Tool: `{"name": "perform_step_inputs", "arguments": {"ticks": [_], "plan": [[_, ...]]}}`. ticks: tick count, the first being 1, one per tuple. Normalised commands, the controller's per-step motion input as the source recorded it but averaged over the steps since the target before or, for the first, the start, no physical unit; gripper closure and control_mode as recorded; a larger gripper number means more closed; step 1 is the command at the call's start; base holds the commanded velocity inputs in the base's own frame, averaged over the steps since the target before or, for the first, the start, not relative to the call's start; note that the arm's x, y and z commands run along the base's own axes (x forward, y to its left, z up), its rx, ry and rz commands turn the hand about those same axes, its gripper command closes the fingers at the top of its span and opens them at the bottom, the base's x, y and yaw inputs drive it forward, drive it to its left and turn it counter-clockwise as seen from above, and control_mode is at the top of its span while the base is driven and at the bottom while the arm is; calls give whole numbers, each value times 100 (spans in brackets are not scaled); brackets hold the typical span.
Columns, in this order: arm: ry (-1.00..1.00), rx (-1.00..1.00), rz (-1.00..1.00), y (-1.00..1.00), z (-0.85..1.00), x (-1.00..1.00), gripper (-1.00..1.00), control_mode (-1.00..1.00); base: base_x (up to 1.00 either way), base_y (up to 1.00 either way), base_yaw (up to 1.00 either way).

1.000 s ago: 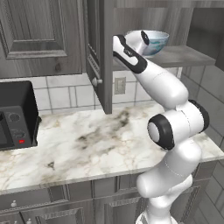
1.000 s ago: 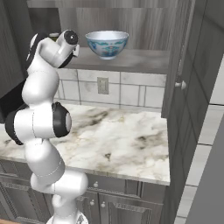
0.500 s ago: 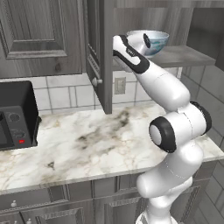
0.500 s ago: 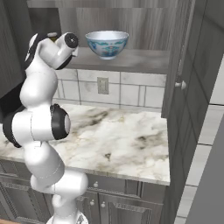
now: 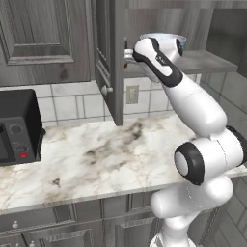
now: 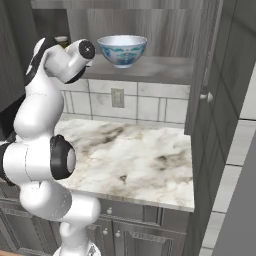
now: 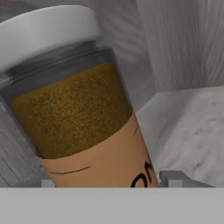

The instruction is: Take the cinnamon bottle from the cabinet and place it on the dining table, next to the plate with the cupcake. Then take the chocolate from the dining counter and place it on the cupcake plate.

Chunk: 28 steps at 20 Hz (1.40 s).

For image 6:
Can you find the grey wall cabinet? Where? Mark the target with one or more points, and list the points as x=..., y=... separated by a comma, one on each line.
x=160, y=30

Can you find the round silver cupboard knob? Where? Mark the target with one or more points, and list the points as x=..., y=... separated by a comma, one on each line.
x=105, y=231
x=117, y=234

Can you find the white bowl with blue pattern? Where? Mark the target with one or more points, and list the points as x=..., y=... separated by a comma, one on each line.
x=122, y=50

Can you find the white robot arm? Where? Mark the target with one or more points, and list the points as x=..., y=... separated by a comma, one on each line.
x=38, y=110

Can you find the round silver door knob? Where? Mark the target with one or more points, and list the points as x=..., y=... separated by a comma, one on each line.
x=208, y=97

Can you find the beige wall socket plate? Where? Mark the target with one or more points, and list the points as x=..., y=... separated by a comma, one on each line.
x=117, y=97

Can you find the round silver drawer knob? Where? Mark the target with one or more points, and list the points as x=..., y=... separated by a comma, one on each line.
x=109, y=210

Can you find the grey base cupboard door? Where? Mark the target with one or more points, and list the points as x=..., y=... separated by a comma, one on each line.
x=150, y=240
x=20, y=230
x=100, y=238

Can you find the grey open cabinet door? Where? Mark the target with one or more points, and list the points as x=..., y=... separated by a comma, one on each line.
x=11, y=50
x=230, y=50

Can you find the grey drawer front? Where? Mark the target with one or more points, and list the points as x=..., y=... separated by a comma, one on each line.
x=128, y=210

